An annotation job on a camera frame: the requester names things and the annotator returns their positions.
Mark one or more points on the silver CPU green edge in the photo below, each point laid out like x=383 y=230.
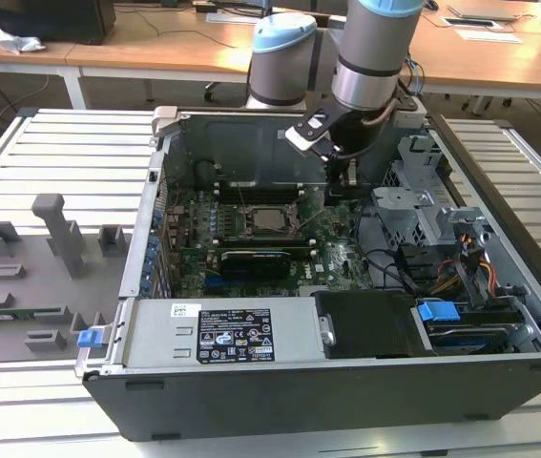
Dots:
x=269 y=219

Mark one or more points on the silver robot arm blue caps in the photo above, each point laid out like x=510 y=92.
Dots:
x=375 y=38

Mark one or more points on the black RAM slot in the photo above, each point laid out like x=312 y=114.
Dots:
x=265 y=240
x=258 y=189
x=258 y=201
x=258 y=193
x=258 y=197
x=265 y=245

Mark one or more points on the CPU socket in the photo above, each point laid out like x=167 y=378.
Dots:
x=275 y=233

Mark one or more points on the silver perforated drive cage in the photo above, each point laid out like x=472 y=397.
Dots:
x=403 y=205

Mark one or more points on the green motherboard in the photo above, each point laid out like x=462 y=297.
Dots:
x=341 y=248

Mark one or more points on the wooden desk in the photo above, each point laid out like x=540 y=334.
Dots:
x=22 y=61
x=165 y=47
x=489 y=62

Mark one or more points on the black graphics card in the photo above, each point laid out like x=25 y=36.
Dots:
x=255 y=264

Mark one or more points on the white paper sheet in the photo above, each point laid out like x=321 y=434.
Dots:
x=489 y=36

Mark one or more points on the grey laptop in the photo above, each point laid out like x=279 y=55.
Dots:
x=484 y=12

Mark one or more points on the black plastic shroud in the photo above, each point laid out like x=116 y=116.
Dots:
x=370 y=324

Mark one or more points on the hard disk in blue carrier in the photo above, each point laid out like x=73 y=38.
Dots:
x=437 y=312

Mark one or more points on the black PC case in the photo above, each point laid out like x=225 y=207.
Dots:
x=298 y=405

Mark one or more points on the silver power supply with label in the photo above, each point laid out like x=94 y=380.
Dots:
x=155 y=329

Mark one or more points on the blue plastic latch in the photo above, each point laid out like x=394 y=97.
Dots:
x=89 y=338

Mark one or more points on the large black box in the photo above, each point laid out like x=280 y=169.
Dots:
x=36 y=19

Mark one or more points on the white crumpled cloth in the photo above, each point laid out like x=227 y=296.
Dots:
x=17 y=40

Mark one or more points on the grey parts rack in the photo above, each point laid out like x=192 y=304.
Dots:
x=36 y=286

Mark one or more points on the green RAM stick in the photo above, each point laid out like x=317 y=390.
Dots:
x=12 y=314

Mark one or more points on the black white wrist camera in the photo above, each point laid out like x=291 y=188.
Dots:
x=308 y=129

